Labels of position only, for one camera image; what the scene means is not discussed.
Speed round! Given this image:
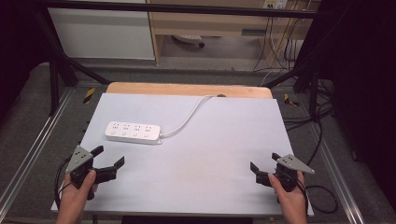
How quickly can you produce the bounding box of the person's left hand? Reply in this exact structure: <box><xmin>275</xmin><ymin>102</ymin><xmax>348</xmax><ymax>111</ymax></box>
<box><xmin>59</xmin><ymin>169</ymin><xmax>99</xmax><ymax>214</ymax></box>

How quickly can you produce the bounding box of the white cabinet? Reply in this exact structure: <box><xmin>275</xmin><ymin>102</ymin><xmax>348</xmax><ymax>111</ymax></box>
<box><xmin>48</xmin><ymin>0</ymin><xmax>156</xmax><ymax>61</ymax></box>

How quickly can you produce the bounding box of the white power strip cable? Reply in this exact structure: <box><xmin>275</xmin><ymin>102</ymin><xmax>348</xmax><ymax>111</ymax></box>
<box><xmin>159</xmin><ymin>94</ymin><xmax>215</xmax><ymax>139</ymax></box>

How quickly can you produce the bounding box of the black floor cable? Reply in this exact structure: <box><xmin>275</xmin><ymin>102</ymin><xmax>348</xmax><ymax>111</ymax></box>
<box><xmin>305</xmin><ymin>102</ymin><xmax>325</xmax><ymax>167</ymax></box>

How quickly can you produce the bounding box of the white power strip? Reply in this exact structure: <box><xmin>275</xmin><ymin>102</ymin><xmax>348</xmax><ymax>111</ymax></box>
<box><xmin>104</xmin><ymin>120</ymin><xmax>163</xmax><ymax>146</ymax></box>

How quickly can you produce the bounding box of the black floor cables bundle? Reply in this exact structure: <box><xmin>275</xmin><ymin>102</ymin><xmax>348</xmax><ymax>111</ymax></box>
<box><xmin>281</xmin><ymin>104</ymin><xmax>334</xmax><ymax>133</ymax></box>

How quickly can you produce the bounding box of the black curtain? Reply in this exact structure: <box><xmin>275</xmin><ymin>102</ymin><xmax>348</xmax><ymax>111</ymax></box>
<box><xmin>0</xmin><ymin>0</ymin><xmax>52</xmax><ymax>119</ymax></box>
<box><xmin>298</xmin><ymin>0</ymin><xmax>396</xmax><ymax>204</ymax></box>

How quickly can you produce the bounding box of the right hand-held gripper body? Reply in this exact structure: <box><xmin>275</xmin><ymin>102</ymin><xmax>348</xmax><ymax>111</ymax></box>
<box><xmin>255</xmin><ymin>154</ymin><xmax>316</xmax><ymax>193</ymax></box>

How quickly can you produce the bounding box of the wooden desk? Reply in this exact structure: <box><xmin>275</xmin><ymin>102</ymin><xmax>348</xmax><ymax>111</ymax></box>
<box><xmin>146</xmin><ymin>0</ymin><xmax>322</xmax><ymax>67</ymax></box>

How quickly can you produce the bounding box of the hanging cables bundle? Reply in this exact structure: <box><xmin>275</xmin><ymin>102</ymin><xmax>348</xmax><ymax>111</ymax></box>
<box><xmin>252</xmin><ymin>8</ymin><xmax>308</xmax><ymax>75</ymax></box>

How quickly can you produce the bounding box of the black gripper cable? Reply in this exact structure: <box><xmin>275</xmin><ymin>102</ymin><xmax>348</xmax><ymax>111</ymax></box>
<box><xmin>298</xmin><ymin>178</ymin><xmax>340</xmax><ymax>216</ymax></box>
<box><xmin>53</xmin><ymin>154</ymin><xmax>75</xmax><ymax>210</ymax></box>

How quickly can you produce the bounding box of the black metal frame bar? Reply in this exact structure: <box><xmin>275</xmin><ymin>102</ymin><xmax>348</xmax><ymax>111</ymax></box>
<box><xmin>31</xmin><ymin>0</ymin><xmax>338</xmax><ymax>20</ymax></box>

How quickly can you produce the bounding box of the person's right hand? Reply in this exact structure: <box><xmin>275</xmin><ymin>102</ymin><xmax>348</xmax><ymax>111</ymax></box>
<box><xmin>267</xmin><ymin>170</ymin><xmax>309</xmax><ymax>214</ymax></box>

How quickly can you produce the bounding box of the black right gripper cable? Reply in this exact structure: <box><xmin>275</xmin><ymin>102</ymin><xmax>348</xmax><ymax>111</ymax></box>
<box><xmin>298</xmin><ymin>178</ymin><xmax>340</xmax><ymax>216</ymax></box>

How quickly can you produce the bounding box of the yellow black tape strip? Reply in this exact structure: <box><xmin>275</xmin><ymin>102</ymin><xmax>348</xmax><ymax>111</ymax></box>
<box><xmin>282</xmin><ymin>92</ymin><xmax>301</xmax><ymax>107</ymax></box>
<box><xmin>82</xmin><ymin>87</ymin><xmax>96</xmax><ymax>105</ymax></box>

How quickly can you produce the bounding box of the white wall socket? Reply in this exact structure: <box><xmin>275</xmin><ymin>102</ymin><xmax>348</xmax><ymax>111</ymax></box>
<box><xmin>262</xmin><ymin>0</ymin><xmax>290</xmax><ymax>10</ymax></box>

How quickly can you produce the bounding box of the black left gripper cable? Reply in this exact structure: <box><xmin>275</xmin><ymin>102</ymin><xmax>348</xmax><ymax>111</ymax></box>
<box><xmin>53</xmin><ymin>154</ymin><xmax>75</xmax><ymax>210</ymax></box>

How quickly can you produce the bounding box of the aluminium floor rail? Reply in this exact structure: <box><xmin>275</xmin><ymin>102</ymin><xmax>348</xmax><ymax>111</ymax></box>
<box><xmin>306</xmin><ymin>122</ymin><xmax>366</xmax><ymax>224</ymax></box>
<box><xmin>0</xmin><ymin>88</ymin><xmax>75</xmax><ymax>213</ymax></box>

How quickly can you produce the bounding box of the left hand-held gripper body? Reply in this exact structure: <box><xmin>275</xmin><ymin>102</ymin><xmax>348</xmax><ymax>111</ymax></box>
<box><xmin>64</xmin><ymin>145</ymin><xmax>119</xmax><ymax>201</ymax></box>

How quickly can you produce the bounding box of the black metal stand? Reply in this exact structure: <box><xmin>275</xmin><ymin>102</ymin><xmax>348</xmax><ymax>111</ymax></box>
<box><xmin>264</xmin><ymin>18</ymin><xmax>339</xmax><ymax>117</ymax></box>
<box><xmin>31</xmin><ymin>8</ymin><xmax>112</xmax><ymax>117</ymax></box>

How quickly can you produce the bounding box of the grey chair base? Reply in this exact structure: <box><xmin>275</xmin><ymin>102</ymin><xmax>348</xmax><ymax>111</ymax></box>
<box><xmin>171</xmin><ymin>34</ymin><xmax>206</xmax><ymax>49</ymax></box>

